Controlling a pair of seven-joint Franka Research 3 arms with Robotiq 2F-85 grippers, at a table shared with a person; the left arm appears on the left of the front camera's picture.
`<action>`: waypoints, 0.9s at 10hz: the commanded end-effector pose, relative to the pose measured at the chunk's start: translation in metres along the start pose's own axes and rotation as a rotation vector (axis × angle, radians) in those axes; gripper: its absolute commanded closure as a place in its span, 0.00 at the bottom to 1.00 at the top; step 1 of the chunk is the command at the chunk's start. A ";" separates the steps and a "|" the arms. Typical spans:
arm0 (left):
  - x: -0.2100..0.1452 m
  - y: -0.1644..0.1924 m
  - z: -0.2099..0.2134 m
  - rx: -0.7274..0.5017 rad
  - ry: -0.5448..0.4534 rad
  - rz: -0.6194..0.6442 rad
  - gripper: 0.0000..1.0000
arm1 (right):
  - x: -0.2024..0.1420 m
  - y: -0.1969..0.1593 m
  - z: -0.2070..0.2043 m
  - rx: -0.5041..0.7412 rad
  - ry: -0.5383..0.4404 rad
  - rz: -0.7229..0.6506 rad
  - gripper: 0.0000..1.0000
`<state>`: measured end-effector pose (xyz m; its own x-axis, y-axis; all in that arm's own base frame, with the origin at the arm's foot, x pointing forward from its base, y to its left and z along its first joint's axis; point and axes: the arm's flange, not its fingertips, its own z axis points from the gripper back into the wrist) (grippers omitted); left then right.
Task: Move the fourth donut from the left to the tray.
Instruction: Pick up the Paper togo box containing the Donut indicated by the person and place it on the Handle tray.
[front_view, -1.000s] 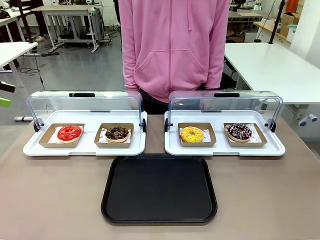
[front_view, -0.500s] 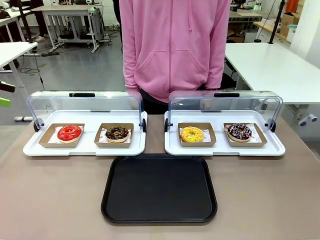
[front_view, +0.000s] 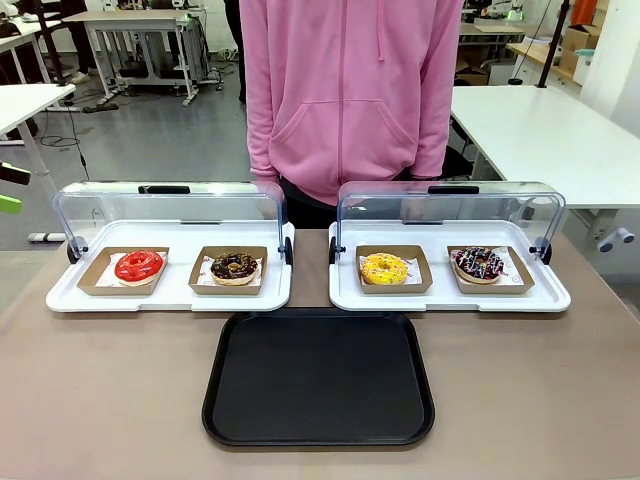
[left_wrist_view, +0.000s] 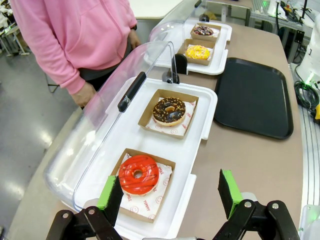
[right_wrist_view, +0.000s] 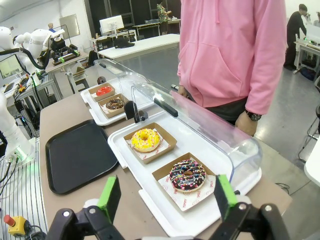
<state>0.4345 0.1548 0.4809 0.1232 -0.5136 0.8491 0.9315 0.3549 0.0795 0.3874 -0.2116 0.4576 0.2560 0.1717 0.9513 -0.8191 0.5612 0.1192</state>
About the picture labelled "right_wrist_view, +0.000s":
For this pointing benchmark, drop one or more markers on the white backed monitor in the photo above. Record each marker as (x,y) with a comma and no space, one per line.
(111,23)

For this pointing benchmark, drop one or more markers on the large clear display cover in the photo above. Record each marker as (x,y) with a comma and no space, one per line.
(212,125)

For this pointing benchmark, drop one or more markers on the computer monitor with light screen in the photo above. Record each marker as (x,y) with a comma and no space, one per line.
(10,66)

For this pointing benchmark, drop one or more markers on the grey whiteboard panel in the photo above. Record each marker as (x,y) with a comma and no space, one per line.
(70,26)

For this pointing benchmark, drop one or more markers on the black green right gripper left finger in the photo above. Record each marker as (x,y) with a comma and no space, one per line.
(110,197)

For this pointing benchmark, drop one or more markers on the yellow emergency stop box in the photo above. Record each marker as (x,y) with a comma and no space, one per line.
(17,226)

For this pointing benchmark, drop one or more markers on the person in floral shirt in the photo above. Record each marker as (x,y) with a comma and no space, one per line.
(163,17)

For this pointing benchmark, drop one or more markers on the chocolate donut with colourful sprinkles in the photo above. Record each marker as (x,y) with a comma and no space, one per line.
(187,176)

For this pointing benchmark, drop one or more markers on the red glazed donut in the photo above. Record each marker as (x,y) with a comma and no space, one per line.
(104,90)

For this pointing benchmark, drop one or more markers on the dark chocolate donut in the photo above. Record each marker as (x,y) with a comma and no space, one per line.
(114,104)

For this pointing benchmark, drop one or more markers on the yellow sprinkled donut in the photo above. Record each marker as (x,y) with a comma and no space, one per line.
(145,140)

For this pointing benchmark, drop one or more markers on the person in pink hoodie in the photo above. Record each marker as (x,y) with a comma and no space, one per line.
(225,50)

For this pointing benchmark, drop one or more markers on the black cap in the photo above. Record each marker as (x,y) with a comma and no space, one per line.
(123,43)

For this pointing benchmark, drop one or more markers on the small white display tray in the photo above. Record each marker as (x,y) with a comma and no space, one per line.
(93,112)

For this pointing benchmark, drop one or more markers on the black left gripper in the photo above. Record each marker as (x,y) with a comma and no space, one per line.
(58,47)

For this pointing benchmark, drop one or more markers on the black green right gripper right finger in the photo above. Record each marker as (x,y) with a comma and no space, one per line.
(225,195)

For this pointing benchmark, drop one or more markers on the person's right hand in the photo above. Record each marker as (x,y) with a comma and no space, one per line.
(182,92)

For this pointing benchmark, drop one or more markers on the long white table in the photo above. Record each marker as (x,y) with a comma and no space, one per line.
(140,46)

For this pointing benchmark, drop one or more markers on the person's left hand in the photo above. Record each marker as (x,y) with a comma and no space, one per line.
(246,125)

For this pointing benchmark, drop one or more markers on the black plastic serving tray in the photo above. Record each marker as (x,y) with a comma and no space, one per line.
(80,157)

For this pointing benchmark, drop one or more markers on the black metal chair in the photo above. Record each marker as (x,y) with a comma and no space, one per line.
(310,135)

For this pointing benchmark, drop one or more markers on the small clear display cover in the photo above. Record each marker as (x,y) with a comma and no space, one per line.
(117,71)

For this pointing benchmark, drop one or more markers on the black white marker pen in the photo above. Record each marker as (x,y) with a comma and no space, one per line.
(175,87)

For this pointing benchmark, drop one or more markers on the white printed paper liner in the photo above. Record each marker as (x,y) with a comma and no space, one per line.
(190,200)
(142,155)

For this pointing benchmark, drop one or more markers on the brown cardboard donut box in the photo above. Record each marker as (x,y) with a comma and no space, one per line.
(160,173)
(165,145)
(110,113)
(93,94)

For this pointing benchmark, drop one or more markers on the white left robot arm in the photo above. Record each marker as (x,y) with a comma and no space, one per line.
(15,135)

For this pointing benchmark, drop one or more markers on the large white display tray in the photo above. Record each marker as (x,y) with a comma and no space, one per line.
(190,142)

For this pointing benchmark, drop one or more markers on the dark wristwatch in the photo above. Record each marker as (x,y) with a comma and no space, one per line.
(253,116)

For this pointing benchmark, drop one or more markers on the white rounded table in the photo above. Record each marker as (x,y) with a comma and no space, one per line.
(313,162)

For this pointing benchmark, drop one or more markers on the person in black clothes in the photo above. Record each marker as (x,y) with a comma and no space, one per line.
(295,35)

